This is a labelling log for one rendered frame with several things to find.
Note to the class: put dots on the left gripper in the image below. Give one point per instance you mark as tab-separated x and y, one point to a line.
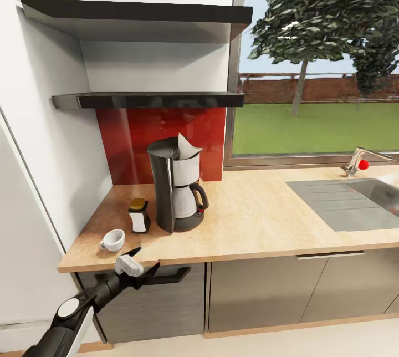
117	283

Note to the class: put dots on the coffee cup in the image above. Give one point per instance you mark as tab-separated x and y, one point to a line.
113	241

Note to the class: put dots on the bottle of coffee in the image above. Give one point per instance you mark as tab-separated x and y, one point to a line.
138	212

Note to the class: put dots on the fixed window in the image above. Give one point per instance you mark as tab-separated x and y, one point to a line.
319	78

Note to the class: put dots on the cabinet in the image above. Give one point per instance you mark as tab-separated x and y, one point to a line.
272	291

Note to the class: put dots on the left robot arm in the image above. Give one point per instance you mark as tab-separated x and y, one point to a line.
74	316

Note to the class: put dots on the coffee maker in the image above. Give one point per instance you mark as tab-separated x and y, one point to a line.
177	204

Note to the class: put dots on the paper coffee filter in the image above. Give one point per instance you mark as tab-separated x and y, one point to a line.
185	150

